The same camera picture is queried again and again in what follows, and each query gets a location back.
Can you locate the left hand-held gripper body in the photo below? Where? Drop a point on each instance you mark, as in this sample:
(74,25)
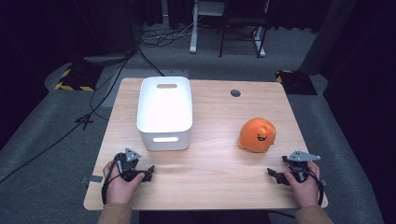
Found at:
(128,162)

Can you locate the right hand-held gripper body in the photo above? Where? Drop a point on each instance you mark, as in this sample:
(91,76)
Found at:
(300,163)

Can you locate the person's right hand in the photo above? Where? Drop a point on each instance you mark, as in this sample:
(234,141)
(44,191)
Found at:
(305,189)

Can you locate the person's left hand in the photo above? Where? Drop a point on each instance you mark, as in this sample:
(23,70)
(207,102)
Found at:
(120,186)

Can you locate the orange plush toy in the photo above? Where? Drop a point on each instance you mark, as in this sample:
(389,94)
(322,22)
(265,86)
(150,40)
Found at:
(257,134)

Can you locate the white plastic storage bin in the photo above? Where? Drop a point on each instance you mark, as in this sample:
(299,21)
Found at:
(165,112)

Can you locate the black yellow striped stand base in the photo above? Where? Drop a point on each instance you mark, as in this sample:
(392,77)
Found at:
(76,77)
(294,81)

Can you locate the black chair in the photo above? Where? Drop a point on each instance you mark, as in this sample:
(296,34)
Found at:
(244,26)

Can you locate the white desk frame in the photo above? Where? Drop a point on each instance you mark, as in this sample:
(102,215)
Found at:
(199,25)

